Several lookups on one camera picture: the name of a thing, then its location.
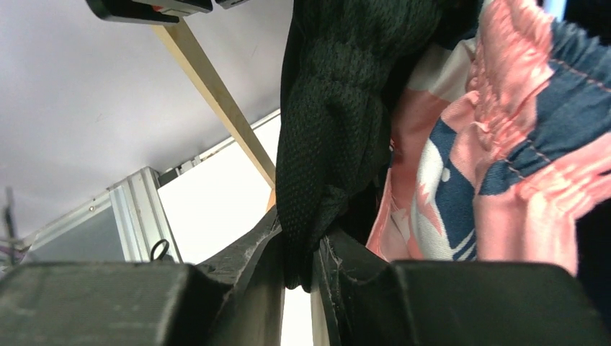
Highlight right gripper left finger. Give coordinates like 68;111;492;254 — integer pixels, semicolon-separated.
1;209;284;345

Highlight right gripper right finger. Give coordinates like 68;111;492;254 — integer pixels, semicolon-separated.
312;229;610;345

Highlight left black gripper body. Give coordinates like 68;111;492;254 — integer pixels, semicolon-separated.
86;0;244;25

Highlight black mesh shorts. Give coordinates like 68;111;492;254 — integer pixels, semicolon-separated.
276;1;482;291

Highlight pink shark print shorts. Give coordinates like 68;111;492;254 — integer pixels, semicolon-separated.
367;1;602;275

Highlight navy blue shorts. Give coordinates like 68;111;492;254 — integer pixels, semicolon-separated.
540;1;610;327

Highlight wooden clothes rack frame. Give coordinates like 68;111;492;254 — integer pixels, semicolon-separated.
152;19;276;210

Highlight aluminium table frame rail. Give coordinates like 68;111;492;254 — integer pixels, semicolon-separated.
0;108;282;268

